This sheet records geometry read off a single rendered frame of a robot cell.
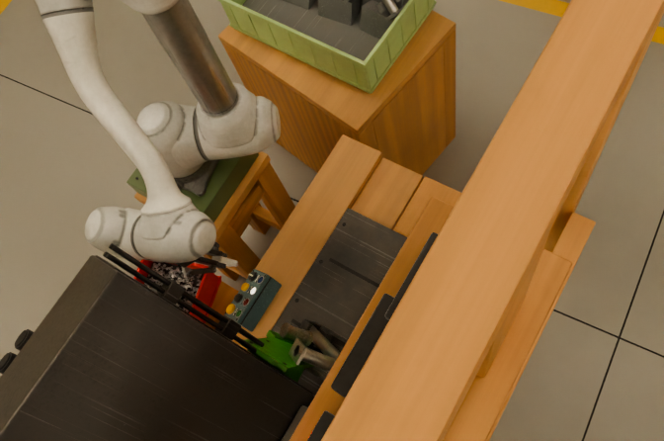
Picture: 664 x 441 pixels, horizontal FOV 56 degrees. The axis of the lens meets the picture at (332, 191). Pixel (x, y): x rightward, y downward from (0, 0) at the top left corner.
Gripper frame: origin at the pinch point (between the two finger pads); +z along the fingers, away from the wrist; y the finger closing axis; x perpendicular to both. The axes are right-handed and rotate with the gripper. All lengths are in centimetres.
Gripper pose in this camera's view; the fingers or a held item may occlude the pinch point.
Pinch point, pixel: (224, 261)
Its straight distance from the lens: 167.2
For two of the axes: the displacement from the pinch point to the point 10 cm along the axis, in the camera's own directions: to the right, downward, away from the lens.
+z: 5.3, 2.8, 8.0
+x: 8.5, -0.7, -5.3
